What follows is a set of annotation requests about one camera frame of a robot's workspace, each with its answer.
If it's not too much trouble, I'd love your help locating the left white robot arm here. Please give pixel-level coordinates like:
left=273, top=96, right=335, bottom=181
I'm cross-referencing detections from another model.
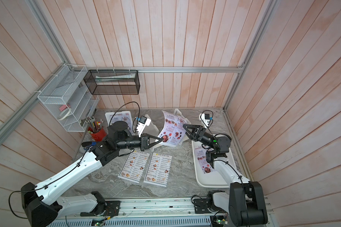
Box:
left=20, top=121, right=162, bottom=227

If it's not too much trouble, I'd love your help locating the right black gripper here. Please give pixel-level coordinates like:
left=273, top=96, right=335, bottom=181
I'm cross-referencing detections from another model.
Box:
left=183, top=128, right=218, bottom=152

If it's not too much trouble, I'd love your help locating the pink menu sheet in tray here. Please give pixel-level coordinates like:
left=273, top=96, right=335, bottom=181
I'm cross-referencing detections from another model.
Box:
left=195, top=146, right=214, bottom=174

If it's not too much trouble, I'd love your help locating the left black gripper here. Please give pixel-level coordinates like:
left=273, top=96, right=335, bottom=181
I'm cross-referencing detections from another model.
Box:
left=117, top=132, right=162, bottom=152

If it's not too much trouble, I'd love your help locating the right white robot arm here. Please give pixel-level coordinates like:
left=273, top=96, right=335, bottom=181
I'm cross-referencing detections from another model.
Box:
left=183, top=124, right=268, bottom=227

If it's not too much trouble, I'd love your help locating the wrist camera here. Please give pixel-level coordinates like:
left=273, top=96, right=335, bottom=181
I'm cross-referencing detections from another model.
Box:
left=199, top=113, right=213, bottom=128
left=135, top=116, right=151, bottom=137

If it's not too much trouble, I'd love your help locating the blue white stapler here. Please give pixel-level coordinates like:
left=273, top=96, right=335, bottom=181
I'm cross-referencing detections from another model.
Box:
left=81, top=141, right=97, bottom=150

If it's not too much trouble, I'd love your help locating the white wire wall shelf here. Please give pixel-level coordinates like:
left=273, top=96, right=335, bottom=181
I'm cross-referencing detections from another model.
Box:
left=38, top=64, right=99, bottom=132

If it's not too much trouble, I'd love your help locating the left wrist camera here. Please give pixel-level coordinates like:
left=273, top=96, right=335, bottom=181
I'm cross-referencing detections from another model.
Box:
left=135, top=116, right=151, bottom=137

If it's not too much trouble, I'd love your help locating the pink new menu sheet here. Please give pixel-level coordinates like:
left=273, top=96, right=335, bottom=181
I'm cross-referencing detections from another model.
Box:
left=111, top=111, right=133, bottom=131
left=158, top=109, right=189, bottom=147

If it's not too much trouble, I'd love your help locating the white tape roll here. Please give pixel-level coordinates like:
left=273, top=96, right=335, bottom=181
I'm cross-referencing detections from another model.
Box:
left=57, top=107, right=72, bottom=121

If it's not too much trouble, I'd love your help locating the white plastic tray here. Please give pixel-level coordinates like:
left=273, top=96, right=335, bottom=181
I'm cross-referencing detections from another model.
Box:
left=192, top=141, right=239, bottom=188

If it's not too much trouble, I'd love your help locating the aluminium rail base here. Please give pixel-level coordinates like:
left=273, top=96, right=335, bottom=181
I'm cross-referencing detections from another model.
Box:
left=49, top=194, right=214, bottom=223

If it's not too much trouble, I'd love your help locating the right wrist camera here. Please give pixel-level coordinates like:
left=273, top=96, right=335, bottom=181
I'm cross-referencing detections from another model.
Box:
left=199, top=113, right=213, bottom=128

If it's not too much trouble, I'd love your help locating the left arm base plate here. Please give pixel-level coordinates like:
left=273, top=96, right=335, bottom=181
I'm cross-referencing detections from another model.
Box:
left=80, top=201, right=121, bottom=217

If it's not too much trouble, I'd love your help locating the red pencil cup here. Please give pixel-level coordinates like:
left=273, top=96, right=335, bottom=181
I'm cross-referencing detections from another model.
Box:
left=85, top=117, right=107, bottom=142

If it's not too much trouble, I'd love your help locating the black mesh wall basket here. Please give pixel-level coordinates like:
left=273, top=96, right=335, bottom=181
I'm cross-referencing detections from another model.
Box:
left=84, top=69, right=140, bottom=95

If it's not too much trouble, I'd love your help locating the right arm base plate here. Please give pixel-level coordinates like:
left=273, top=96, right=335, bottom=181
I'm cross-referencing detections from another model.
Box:
left=191, top=197, right=228, bottom=214

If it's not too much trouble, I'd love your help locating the old dim sum menu sheet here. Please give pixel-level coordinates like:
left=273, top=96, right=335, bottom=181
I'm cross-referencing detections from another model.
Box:
left=144, top=152, right=172, bottom=187

